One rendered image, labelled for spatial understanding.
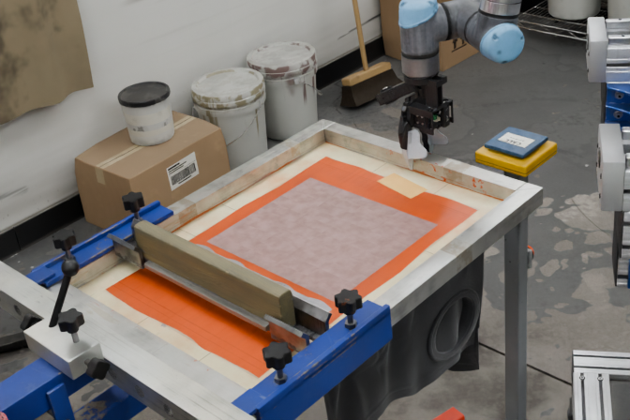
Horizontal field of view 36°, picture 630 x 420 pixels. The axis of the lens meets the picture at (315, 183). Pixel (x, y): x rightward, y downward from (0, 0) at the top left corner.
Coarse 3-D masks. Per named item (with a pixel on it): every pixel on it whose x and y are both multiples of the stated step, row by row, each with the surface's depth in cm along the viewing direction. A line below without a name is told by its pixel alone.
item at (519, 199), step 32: (320, 128) 219; (352, 128) 217; (256, 160) 208; (288, 160) 213; (384, 160) 209; (416, 160) 202; (448, 160) 200; (224, 192) 201; (480, 192) 193; (512, 192) 187; (160, 224) 190; (480, 224) 177; (512, 224) 181; (448, 256) 170; (416, 288) 162; (128, 320) 163; (160, 352) 154; (224, 384) 146
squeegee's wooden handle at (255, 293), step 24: (144, 240) 175; (168, 240) 170; (168, 264) 173; (192, 264) 167; (216, 264) 162; (216, 288) 165; (240, 288) 159; (264, 288) 155; (264, 312) 157; (288, 312) 155
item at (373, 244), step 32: (384, 192) 198; (352, 224) 188; (384, 224) 187; (416, 224) 186; (448, 224) 185; (288, 256) 181; (320, 256) 180; (352, 256) 179; (384, 256) 178; (416, 256) 177; (320, 288) 171; (352, 288) 170; (192, 320) 167; (224, 320) 166; (224, 352) 158; (256, 352) 157
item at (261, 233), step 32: (320, 160) 213; (288, 192) 202; (320, 192) 201; (352, 192) 199; (224, 224) 193; (256, 224) 192; (288, 224) 191; (320, 224) 190; (224, 256) 183; (256, 256) 182; (128, 288) 177; (160, 288) 176; (160, 320) 168
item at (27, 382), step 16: (32, 368) 146; (48, 368) 146; (0, 384) 144; (16, 384) 143; (32, 384) 143; (48, 384) 143; (80, 384) 148; (0, 400) 140; (16, 400) 140; (32, 400) 142; (48, 400) 144; (16, 416) 141; (32, 416) 143
